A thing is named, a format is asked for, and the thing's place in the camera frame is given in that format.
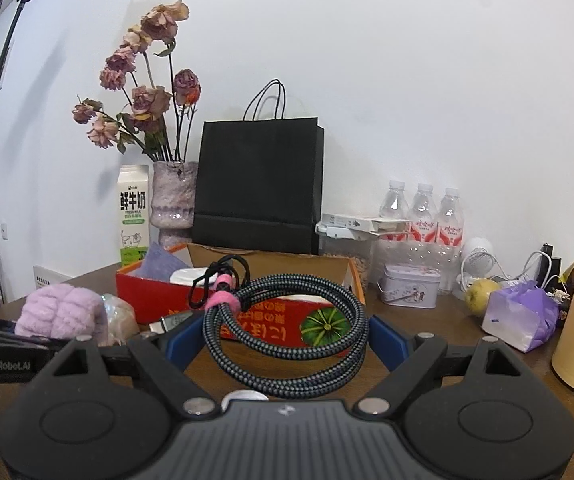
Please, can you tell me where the dried rose bouquet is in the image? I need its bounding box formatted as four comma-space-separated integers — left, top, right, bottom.
71, 0, 203, 164

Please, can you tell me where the silver hair clip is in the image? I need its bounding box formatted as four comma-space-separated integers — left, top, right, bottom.
148, 309, 194, 334

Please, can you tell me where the black paper bag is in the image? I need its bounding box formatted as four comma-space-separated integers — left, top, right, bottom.
191, 79, 326, 257

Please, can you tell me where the flat white box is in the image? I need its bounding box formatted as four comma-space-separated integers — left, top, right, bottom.
321, 212, 412, 242

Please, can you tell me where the braided charging cable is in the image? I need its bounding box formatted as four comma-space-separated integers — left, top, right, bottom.
202, 274, 371, 402

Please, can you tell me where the black charger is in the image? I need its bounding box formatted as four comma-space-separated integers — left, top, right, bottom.
539, 243, 564, 292

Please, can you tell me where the white cloth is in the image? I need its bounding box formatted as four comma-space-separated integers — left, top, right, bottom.
169, 267, 210, 287

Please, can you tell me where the dark yellow packet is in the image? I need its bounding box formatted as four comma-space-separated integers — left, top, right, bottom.
558, 249, 574, 332

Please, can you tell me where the milk carton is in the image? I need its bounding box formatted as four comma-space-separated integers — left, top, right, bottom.
118, 164, 151, 269

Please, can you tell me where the clear plastic container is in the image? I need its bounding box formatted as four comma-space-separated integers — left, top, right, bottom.
316, 224, 374, 292

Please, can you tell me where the yellow-green pear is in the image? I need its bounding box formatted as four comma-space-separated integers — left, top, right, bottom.
464, 278, 501, 317

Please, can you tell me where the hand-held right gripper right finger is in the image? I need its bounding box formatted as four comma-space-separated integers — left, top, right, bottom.
354, 315, 543, 418

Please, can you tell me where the plastic-wrapped ball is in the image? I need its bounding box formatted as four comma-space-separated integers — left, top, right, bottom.
101, 293, 140, 347

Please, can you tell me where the fluffy purple towel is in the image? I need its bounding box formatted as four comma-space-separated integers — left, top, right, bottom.
15, 283, 108, 347

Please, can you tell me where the purple ceramic vase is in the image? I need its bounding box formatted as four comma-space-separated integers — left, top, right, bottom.
149, 160, 201, 252

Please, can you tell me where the purple tissue pack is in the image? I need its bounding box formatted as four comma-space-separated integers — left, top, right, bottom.
480, 280, 559, 354

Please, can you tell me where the purple knitted pouch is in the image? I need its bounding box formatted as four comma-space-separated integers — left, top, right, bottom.
136, 241, 191, 282

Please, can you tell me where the small printed tin box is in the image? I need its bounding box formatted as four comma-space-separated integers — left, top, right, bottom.
378, 262, 443, 309

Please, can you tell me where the red cardboard box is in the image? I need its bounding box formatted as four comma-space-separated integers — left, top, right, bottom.
115, 242, 368, 350

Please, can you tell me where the white cable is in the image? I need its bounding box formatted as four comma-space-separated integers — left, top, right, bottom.
500, 250, 554, 292

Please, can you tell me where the plastic water bottle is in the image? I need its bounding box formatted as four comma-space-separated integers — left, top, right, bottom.
437, 188, 466, 249
379, 179, 413, 221
409, 183, 439, 246

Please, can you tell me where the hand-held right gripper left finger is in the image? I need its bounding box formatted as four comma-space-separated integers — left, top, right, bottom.
29, 312, 218, 418

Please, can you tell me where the small white fan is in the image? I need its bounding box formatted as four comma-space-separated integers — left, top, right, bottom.
458, 236, 496, 302

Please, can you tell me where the black hair tie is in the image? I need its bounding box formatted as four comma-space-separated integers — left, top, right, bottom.
189, 254, 249, 311

